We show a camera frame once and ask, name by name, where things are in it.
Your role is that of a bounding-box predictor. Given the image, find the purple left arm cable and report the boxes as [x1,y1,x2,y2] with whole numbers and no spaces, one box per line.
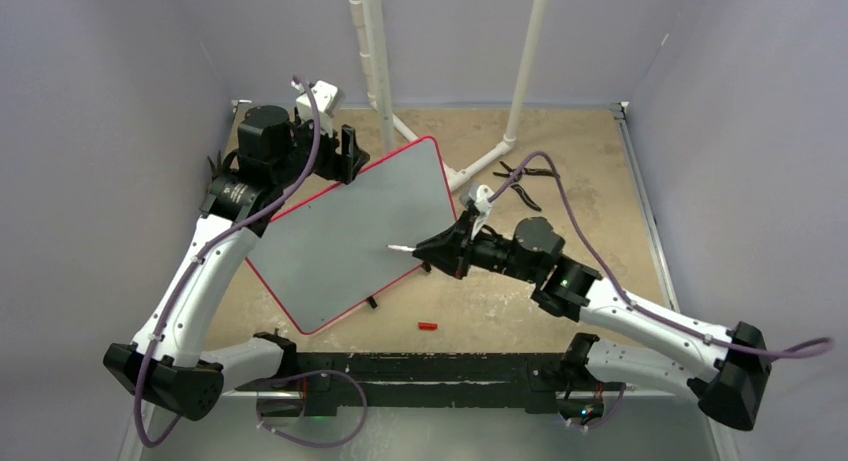
[132,74,323,449]

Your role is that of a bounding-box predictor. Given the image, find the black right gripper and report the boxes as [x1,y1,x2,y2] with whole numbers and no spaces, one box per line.
[414,211,539,284]

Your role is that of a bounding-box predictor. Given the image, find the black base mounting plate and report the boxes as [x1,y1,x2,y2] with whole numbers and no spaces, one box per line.
[235,351,627,416]

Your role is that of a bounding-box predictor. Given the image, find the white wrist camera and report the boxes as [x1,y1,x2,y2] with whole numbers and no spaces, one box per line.
[291,80,346,130]
[460,182,494,239]

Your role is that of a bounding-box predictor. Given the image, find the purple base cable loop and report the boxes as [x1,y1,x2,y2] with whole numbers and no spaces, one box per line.
[254,369,370,449]

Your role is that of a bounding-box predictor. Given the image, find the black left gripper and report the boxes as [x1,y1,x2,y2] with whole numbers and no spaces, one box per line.
[273,111,368,189]

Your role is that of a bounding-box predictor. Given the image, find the metal corner bracket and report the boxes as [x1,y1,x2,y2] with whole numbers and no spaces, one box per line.
[230,99,253,113]

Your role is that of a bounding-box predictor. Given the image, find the red framed whiteboard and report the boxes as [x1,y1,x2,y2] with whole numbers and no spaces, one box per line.
[246,136,456,335]

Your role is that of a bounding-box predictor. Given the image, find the white PVC pipe frame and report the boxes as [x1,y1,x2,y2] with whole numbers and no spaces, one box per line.
[347,0,549,189]

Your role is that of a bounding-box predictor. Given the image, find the yellow handled pliers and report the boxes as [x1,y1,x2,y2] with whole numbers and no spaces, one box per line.
[207,151,229,180]

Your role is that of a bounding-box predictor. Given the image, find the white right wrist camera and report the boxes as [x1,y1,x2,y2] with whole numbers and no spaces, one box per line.
[460,182,494,239]

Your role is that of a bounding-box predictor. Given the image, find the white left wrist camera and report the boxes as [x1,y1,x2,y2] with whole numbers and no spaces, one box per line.
[291,80,346,130]

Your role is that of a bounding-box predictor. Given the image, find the red capped whiteboard marker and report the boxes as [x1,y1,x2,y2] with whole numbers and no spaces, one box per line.
[386,244,416,253]

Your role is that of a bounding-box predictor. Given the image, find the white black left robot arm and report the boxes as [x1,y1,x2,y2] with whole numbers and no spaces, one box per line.
[103,105,370,421]

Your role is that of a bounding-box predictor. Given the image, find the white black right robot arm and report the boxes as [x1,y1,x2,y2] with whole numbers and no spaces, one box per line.
[412,212,772,431]

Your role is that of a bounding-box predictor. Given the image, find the black handled pliers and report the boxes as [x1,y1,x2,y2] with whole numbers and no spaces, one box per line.
[491,161,562,213]

